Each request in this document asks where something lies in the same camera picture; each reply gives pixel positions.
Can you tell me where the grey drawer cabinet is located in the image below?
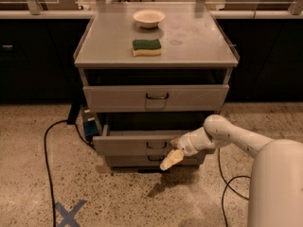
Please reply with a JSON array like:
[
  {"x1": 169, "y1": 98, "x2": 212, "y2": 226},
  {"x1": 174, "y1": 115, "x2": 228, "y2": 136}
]
[{"x1": 73, "y1": 1, "x2": 241, "y2": 144}]

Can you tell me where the blue power box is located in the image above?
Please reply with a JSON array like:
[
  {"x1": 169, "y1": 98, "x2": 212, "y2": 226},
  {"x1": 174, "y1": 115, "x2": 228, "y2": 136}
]
[{"x1": 81, "y1": 107, "x2": 99, "y2": 138}]

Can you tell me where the black cable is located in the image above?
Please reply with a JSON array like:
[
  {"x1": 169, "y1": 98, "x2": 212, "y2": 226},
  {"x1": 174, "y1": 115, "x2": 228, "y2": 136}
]
[
  {"x1": 217, "y1": 148, "x2": 252, "y2": 227},
  {"x1": 43, "y1": 119, "x2": 96, "y2": 227}
]

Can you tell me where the white bowl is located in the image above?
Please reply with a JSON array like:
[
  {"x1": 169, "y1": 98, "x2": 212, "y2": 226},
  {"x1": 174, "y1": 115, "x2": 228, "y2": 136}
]
[{"x1": 133, "y1": 9, "x2": 166, "y2": 29}]

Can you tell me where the black cable left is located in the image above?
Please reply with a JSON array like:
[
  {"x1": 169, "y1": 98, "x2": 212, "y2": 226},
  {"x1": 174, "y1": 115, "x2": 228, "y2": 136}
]
[{"x1": 43, "y1": 119, "x2": 96, "y2": 227}]

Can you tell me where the green yellow sponge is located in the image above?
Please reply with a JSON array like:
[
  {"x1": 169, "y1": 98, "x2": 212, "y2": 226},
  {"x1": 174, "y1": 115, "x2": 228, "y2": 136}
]
[{"x1": 132, "y1": 39, "x2": 162, "y2": 57}]

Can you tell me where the grey drawer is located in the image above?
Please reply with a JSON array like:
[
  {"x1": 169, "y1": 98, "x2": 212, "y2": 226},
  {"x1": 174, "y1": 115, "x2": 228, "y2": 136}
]
[
  {"x1": 83, "y1": 84, "x2": 229, "y2": 113},
  {"x1": 93, "y1": 126, "x2": 186, "y2": 156},
  {"x1": 104, "y1": 152, "x2": 205, "y2": 167}
]

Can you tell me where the grey bottom drawer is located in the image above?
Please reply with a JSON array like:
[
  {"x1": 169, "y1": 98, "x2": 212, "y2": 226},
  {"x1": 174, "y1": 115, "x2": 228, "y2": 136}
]
[{"x1": 104, "y1": 152, "x2": 205, "y2": 167}]

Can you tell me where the black cable right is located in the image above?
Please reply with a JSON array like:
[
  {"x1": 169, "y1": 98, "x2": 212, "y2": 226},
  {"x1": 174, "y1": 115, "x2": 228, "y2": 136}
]
[{"x1": 217, "y1": 148, "x2": 252, "y2": 227}]

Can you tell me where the blue tape cross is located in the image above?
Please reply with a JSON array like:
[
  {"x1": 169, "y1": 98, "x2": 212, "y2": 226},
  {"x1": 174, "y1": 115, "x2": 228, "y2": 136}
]
[{"x1": 55, "y1": 200, "x2": 86, "y2": 227}]

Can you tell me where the grey top drawer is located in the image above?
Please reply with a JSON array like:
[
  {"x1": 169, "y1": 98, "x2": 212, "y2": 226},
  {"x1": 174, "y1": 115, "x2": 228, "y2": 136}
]
[{"x1": 83, "y1": 84, "x2": 229, "y2": 113}]

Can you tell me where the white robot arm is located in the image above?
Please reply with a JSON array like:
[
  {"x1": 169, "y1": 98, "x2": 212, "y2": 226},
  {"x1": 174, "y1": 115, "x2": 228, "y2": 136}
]
[{"x1": 160, "y1": 114, "x2": 303, "y2": 227}]

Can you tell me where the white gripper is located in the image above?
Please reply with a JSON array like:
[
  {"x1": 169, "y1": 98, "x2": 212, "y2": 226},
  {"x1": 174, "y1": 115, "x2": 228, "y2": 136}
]
[{"x1": 160, "y1": 128, "x2": 229, "y2": 171}]

